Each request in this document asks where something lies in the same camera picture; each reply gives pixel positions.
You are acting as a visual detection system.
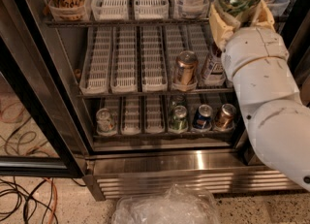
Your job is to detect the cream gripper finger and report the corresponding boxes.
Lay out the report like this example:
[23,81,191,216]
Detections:
[209,3,241,50]
[250,0,275,31]

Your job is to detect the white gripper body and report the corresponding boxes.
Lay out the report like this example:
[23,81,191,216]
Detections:
[221,27,289,78]

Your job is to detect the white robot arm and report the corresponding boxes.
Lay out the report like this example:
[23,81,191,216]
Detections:
[209,0,310,190]

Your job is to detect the gold can middle shelf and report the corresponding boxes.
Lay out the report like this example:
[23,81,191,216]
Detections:
[172,50,199,91]

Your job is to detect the copper can bottom shelf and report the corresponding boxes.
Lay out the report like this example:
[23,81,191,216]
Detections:
[214,104,236,132]

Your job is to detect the green can bottom rear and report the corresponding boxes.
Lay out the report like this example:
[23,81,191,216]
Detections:
[170,95,186,109]

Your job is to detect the blue can bottom shelf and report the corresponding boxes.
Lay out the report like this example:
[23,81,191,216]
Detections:
[192,104,213,131]

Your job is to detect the stainless steel fridge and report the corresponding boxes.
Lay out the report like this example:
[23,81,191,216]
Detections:
[9,0,310,202]

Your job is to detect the green can bottom front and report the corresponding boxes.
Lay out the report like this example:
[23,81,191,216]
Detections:
[169,105,188,133]

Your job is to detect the pale can bottom left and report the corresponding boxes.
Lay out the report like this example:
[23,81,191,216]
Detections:
[96,109,116,136]

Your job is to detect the left glass fridge door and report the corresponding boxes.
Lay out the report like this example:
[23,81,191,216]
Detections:
[0,0,90,178]

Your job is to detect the brown tea bottle white cap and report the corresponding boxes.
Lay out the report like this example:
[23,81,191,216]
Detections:
[201,43,225,86]

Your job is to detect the clear plastic bag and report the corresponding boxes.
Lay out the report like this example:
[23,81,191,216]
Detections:
[111,184,221,224]

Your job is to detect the top wire shelf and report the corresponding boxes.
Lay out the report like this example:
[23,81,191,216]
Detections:
[44,18,209,28]

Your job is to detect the wire shelf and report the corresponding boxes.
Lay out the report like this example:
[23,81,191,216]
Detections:
[44,18,209,28]
[77,87,234,99]
[93,130,233,141]

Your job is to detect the middle wire shelf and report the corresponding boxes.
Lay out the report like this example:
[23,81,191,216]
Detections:
[77,87,234,99]

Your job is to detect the bottom wire shelf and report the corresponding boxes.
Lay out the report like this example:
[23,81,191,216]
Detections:
[93,130,233,141]

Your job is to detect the orange cable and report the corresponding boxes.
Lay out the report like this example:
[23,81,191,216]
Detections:
[42,177,59,224]

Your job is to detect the black cables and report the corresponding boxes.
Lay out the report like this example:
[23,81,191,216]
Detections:
[0,176,59,224]

